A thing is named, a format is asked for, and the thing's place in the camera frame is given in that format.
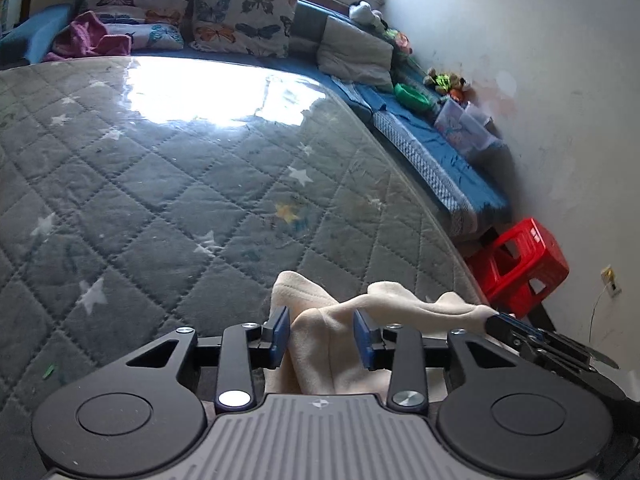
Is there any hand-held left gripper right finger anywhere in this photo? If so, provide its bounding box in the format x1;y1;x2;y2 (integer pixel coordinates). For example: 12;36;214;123
352;310;526;413

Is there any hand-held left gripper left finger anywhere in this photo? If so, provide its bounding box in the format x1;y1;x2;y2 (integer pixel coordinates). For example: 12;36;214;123
125;305;292;413

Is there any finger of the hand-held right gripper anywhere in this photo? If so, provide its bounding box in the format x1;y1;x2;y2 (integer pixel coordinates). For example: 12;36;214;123
492;313;621;370
484;317;626;401

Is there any cream garment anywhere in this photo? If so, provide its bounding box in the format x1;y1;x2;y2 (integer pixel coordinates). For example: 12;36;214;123
202;271;501;418

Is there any red plastic stool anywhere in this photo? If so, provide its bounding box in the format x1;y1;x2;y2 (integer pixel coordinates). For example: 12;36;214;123
465;217;571;321

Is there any blue sofa cover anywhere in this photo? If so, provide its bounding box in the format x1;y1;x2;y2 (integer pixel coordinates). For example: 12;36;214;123
332;75;513;236

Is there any large clear plastic storage box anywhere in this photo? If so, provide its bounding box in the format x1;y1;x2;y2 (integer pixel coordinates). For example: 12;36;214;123
434;97;501;158

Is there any small clear plastic container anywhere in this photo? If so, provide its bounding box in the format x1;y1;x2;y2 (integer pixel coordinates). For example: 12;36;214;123
462;102;493;126

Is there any green bowl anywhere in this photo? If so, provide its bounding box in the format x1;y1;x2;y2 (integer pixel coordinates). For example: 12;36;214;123
393;82;435;112

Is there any brown and green plush toy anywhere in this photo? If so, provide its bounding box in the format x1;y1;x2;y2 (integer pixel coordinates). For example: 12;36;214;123
424;67;471;101

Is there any grey pillow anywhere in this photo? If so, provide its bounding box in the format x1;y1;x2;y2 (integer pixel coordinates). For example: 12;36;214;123
316;27;396;93

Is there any pink and green toy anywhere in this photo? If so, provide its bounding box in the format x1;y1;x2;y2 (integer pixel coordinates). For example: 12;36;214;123
384;29;414;56

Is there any blue sofa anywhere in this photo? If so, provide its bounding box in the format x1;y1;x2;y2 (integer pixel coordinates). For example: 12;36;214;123
0;0;513;241

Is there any square butterfly print pillow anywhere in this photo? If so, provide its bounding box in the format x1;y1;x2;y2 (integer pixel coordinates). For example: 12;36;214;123
190;0;302;58

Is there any purple cloth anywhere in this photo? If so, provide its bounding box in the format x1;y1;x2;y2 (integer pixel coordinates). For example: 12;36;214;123
42;10;133;62

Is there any long butterfly print pillow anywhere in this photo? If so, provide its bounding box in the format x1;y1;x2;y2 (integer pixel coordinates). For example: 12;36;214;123
82;0;193;51

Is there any white wall socket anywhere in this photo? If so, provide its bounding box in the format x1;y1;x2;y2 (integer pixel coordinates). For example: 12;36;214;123
600;265;623;296

